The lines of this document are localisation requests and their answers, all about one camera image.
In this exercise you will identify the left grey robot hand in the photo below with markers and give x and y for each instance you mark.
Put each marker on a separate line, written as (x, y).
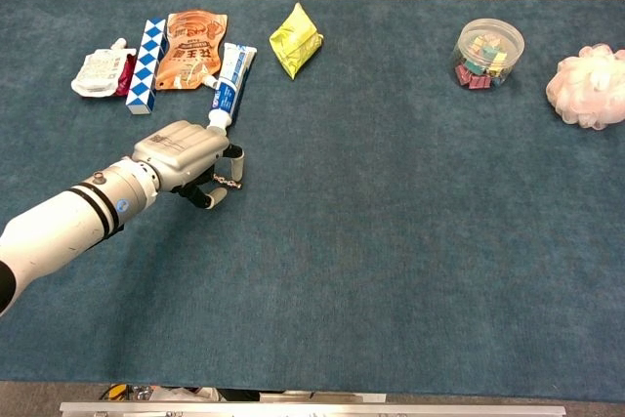
(180, 153)

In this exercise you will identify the metal beaded rod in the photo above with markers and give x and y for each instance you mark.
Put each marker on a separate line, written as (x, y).
(227, 181)

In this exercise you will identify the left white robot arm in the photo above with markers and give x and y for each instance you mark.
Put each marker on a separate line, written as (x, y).
(63, 226)

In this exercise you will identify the blue white toothpaste tube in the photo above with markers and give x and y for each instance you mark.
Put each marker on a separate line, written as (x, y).
(229, 85)

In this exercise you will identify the dark red packet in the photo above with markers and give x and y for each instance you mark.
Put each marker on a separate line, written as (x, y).
(125, 77)

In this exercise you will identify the blue white snake cube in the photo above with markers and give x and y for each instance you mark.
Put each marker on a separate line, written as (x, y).
(145, 65)

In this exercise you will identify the orange spout pouch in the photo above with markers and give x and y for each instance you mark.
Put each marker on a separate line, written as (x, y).
(193, 53)

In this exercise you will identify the white spout pouch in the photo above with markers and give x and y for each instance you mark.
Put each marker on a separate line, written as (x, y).
(97, 72)

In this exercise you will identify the yellow snack bag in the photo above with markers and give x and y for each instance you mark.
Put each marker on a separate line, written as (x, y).
(295, 43)

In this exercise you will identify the teal felt table cover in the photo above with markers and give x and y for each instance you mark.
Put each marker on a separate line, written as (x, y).
(390, 241)

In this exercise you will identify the clear jar of binder clips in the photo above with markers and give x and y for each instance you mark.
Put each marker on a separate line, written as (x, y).
(486, 55)

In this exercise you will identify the pink bath pouf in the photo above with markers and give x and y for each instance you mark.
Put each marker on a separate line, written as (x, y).
(591, 87)

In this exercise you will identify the yellow frame part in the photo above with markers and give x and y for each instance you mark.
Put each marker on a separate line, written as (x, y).
(116, 391)

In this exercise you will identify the aluminium profile rail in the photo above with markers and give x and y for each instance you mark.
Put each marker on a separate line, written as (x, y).
(312, 409)

